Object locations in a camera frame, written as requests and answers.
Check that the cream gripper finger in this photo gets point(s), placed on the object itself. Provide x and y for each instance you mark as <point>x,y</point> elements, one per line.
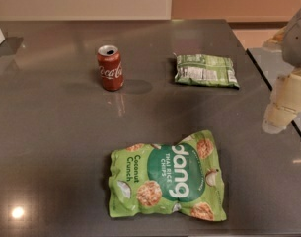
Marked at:
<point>285,103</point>
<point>275,42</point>

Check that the red Coca-Cola can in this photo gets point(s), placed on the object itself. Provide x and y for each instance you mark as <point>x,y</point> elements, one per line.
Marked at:
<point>110,67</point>

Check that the green Dang rice chips bag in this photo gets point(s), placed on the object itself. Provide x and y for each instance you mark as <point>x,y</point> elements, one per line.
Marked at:
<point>159,178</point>

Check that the green jalapeno chip bag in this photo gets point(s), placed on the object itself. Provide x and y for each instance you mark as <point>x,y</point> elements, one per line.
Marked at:
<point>206,70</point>

